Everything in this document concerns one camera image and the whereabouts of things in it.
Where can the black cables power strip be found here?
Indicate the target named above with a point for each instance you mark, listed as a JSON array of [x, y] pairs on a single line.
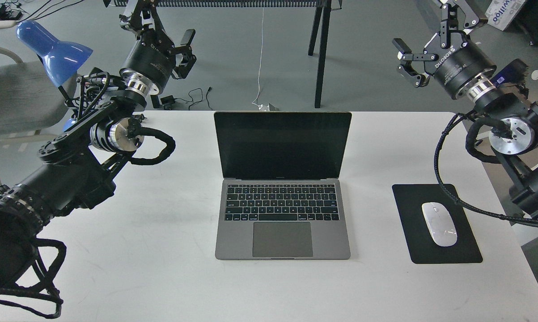
[[21, 10]]

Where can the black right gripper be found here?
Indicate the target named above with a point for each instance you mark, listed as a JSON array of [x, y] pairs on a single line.
[[451, 57]]

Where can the white cardboard box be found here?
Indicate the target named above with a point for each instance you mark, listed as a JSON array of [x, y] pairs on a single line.
[[503, 13]]

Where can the black mouse pad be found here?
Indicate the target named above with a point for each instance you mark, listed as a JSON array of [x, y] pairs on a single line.
[[422, 248]]

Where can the blue desk lamp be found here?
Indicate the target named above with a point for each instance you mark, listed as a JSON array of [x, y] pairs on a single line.
[[61, 59]]

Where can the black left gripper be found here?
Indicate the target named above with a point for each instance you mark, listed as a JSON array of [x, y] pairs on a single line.
[[154, 54]]

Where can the grey white chair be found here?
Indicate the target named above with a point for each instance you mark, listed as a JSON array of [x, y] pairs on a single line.
[[29, 101]]

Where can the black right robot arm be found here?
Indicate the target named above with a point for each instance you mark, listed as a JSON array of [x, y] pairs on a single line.
[[504, 122]]

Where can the grey laptop notebook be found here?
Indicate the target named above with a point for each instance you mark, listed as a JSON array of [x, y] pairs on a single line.
[[281, 197]]

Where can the white computer mouse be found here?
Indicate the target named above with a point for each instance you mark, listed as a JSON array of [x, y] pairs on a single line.
[[440, 224]]

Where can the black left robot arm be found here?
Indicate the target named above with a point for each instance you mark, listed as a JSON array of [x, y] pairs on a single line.
[[79, 165]]

